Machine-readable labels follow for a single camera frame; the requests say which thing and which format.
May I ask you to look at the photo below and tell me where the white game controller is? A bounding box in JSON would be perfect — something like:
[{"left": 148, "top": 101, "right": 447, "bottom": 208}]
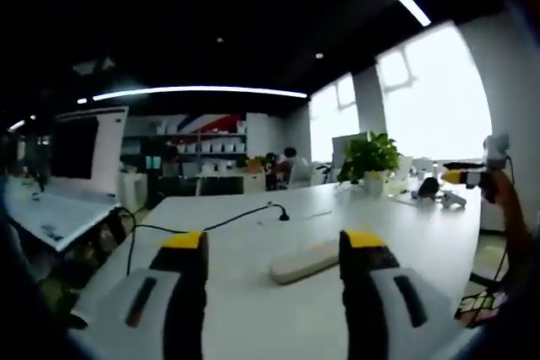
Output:
[{"left": 437, "top": 190, "right": 468, "bottom": 210}]

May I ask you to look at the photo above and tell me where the shelving with white bins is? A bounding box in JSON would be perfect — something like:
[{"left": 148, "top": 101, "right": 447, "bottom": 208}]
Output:
[{"left": 121, "top": 118, "right": 248, "bottom": 169}]

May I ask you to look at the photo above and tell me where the white monitor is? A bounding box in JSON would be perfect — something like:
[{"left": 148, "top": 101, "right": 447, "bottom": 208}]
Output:
[{"left": 331, "top": 134, "right": 369, "bottom": 175}]

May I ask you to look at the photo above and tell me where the straight ceiling light strip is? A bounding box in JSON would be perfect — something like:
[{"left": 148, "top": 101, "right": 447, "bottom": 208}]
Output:
[{"left": 91, "top": 85, "right": 309, "bottom": 103}]

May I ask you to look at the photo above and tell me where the green potted plant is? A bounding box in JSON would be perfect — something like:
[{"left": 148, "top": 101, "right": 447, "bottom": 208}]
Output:
[{"left": 336, "top": 131, "right": 402, "bottom": 187}]

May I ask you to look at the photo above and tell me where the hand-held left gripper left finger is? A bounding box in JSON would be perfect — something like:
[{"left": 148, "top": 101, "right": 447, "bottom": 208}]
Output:
[{"left": 78, "top": 231, "right": 210, "bottom": 360}]

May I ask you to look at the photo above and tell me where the thick black cable with plug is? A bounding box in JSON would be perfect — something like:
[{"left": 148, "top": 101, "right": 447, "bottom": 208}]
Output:
[{"left": 125, "top": 202, "right": 292, "bottom": 279}]

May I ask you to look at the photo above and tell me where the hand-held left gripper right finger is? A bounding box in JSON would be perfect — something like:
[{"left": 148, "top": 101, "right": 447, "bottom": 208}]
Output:
[{"left": 339, "top": 228, "right": 480, "bottom": 360}]

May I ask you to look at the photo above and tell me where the patterned cloth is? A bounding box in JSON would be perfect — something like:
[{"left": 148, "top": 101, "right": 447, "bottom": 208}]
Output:
[{"left": 454, "top": 290, "right": 510, "bottom": 330}]

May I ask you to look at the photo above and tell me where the silver laptop on stand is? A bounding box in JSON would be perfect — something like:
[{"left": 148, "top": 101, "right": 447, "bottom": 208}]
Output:
[{"left": 2, "top": 105, "right": 131, "bottom": 254}]

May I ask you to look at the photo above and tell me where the beige cutlery case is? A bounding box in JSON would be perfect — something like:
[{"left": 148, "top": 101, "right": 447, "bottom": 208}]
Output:
[{"left": 268, "top": 239, "right": 341, "bottom": 287}]

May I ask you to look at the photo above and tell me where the white plant pot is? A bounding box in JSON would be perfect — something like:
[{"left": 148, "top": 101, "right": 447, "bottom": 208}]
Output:
[{"left": 362, "top": 169, "right": 387, "bottom": 197}]

